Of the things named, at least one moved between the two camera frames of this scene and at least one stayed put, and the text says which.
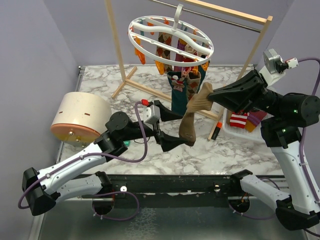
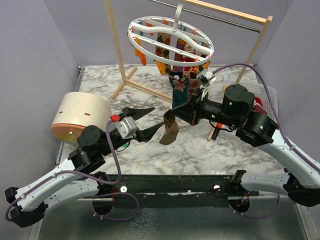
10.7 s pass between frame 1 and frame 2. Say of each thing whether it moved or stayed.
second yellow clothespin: stayed
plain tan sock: moved
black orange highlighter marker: stayed
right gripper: moved
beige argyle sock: stayed
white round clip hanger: stayed
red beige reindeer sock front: stayed
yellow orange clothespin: stayed
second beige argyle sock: stayed
